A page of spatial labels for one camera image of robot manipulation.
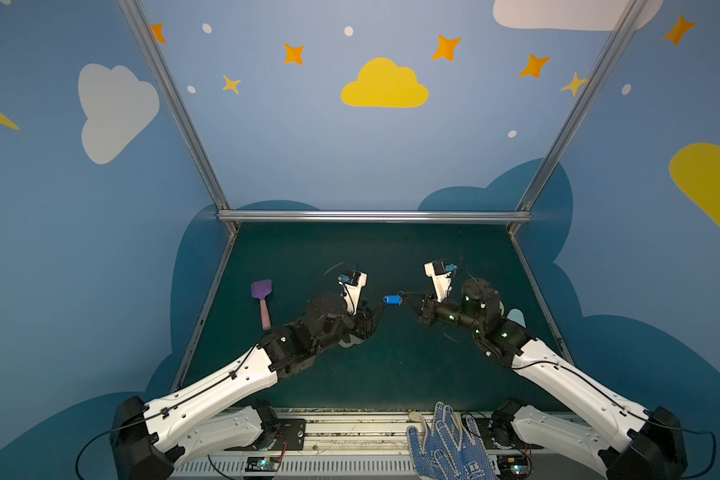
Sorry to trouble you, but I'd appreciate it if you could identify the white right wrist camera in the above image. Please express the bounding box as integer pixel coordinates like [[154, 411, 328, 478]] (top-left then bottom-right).
[[424, 260, 457, 303]]

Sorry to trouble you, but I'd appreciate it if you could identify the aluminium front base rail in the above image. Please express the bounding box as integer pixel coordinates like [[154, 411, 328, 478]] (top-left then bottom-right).
[[122, 407, 643, 480]]

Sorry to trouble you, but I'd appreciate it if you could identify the light blue green toy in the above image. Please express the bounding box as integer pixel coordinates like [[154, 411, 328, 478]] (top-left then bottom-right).
[[499, 301, 527, 327]]

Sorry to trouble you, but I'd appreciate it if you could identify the blue capped key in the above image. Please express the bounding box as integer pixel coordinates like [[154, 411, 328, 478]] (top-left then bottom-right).
[[383, 295, 403, 305]]

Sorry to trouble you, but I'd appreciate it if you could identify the aluminium right corner post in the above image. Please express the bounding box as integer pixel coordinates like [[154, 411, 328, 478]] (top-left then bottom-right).
[[507, 0, 649, 238]]

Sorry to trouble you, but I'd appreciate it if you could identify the left green circuit board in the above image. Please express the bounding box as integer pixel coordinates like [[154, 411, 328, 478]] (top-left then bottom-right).
[[245, 457, 280, 473]]

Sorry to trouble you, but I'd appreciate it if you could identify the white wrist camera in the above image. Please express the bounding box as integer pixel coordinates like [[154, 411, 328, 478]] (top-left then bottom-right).
[[424, 260, 457, 303], [338, 269, 367, 315]]

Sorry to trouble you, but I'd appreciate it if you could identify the blue dotted work glove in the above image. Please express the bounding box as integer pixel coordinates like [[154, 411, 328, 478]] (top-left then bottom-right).
[[406, 402, 497, 480]]

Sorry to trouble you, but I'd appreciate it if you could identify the purple toy shovel pink handle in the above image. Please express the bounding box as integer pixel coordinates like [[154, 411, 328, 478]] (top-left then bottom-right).
[[251, 279, 273, 331]]

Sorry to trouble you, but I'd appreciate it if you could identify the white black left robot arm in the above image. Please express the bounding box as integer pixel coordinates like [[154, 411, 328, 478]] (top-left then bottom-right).
[[107, 293, 384, 479]]

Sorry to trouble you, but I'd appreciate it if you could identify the right green circuit board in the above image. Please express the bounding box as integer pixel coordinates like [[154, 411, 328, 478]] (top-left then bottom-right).
[[496, 455, 532, 480]]

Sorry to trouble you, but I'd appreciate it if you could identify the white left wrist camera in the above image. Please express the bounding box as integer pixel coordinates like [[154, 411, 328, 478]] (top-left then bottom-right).
[[338, 269, 367, 315]]

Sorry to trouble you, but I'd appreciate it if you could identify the aluminium corner post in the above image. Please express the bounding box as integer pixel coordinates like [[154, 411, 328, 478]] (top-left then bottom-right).
[[507, 0, 649, 238], [118, 0, 229, 214]]

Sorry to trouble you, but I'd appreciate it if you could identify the green circuit board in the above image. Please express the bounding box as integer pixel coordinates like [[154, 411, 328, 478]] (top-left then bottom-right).
[[245, 457, 280, 473], [496, 455, 532, 480]]

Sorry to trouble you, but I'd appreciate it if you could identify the aluminium left corner post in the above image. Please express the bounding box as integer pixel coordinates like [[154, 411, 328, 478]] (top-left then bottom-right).
[[118, 0, 229, 214]]

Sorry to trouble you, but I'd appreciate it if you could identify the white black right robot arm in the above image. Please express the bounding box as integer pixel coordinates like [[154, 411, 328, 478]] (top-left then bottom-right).
[[415, 271, 688, 479]]

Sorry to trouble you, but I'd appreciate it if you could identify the aluminium back frame rail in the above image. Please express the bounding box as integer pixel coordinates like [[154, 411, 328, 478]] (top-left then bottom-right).
[[217, 210, 532, 224]]

